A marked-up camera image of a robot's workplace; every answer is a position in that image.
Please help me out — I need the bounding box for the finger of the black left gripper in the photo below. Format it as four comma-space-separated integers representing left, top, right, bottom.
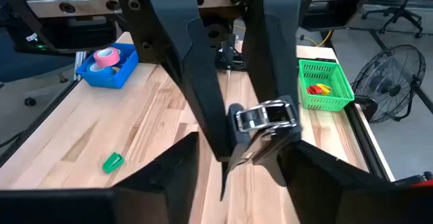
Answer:
242, 0, 322, 106
113, 0, 234, 160

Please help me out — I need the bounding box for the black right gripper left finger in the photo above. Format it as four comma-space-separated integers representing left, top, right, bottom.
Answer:
0, 131, 200, 224

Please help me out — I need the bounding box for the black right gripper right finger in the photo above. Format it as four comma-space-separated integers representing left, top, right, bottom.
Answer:
277, 139, 433, 224

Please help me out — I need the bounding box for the black chrome staple remover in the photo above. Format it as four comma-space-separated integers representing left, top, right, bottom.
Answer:
219, 95, 302, 201

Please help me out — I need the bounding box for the pink tape roll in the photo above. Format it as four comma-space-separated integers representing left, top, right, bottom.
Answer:
93, 47, 121, 68

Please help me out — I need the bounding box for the light blue tape roll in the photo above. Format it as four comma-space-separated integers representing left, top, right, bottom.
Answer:
86, 62, 114, 76

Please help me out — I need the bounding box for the green mini stapler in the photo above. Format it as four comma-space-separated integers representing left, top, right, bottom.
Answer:
102, 152, 125, 175

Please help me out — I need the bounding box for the yellow mini stapler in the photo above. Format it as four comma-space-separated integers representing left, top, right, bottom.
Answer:
316, 83, 333, 95

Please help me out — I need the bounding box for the aluminium profile piece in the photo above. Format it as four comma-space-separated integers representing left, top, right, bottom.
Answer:
73, 50, 85, 81

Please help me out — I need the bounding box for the blue plastic basket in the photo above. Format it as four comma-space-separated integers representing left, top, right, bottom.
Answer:
75, 43, 139, 89

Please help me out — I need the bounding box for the green plastic basket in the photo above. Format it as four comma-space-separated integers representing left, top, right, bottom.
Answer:
297, 58, 355, 112

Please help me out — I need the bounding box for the black floor fan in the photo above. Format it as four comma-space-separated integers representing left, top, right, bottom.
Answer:
351, 44, 427, 123

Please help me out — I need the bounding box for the black office chair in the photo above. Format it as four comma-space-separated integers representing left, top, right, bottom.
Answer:
360, 0, 426, 39

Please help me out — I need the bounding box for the black cable-wrapped device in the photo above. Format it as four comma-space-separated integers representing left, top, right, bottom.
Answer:
13, 27, 48, 52

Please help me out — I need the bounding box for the yellow floor cable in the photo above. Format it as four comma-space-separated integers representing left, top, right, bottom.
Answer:
304, 29, 334, 47

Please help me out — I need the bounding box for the black table frame rail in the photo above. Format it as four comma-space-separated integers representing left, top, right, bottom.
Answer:
344, 102, 395, 183

